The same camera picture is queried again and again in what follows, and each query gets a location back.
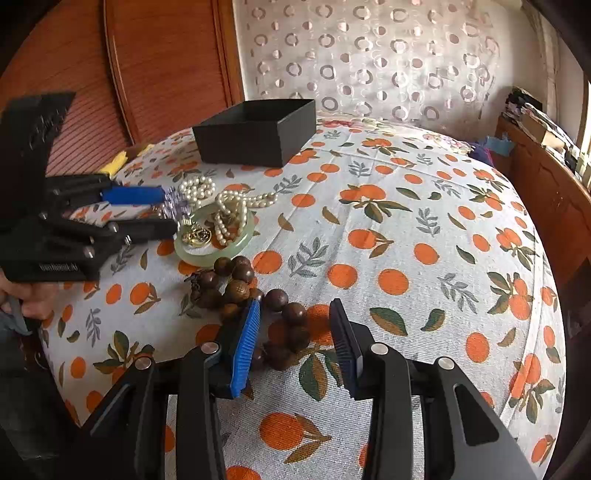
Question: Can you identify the person's left hand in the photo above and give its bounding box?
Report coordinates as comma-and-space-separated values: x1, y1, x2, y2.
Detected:
0, 270, 62, 321

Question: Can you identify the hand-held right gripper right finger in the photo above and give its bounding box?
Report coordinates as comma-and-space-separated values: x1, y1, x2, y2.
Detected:
329, 298, 539, 480

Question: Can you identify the pale green jade bangle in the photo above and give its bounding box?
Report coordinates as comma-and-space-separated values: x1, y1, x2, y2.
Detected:
173, 203, 256, 265

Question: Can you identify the light blue bag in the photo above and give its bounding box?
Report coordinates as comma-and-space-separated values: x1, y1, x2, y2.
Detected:
485, 134, 515, 162

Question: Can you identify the wooden side cabinet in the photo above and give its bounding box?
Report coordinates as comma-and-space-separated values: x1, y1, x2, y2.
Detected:
494, 115, 591, 296

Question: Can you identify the black cardboard box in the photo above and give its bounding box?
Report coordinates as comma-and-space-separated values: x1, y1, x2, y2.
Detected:
191, 98, 317, 168

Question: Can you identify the crystal hair comb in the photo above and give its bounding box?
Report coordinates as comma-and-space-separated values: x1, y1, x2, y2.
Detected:
157, 187, 192, 223

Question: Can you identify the white pearl necklace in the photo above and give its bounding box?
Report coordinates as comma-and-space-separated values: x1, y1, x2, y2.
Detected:
179, 175, 278, 246

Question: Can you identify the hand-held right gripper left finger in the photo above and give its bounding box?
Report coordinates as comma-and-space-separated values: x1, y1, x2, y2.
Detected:
81, 298, 262, 480

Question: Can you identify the brown wooden bead bracelet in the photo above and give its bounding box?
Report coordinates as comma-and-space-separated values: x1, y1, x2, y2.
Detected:
184, 256, 265, 321
247, 288, 315, 371

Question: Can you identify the gold pendant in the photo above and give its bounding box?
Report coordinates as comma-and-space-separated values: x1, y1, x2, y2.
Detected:
181, 224, 214, 247

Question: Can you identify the brown wooden wardrobe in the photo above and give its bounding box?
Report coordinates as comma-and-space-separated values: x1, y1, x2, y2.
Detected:
0, 0, 245, 176

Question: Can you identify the pile of folded clothes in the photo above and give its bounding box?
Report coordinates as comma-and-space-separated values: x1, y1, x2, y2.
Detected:
504, 88, 532, 123

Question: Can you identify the sheer circle pattern curtain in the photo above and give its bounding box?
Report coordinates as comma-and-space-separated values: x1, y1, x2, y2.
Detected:
233, 0, 546, 139

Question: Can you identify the floral blanket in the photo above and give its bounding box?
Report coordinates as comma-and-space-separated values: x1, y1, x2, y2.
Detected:
318, 113, 476, 158

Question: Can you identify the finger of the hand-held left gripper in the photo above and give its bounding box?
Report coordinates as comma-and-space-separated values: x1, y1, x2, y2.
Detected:
41, 217, 179, 264
46, 174, 167, 209

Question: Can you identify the open cardboard box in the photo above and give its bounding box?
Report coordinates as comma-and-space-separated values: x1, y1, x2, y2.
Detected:
522, 108, 571, 153

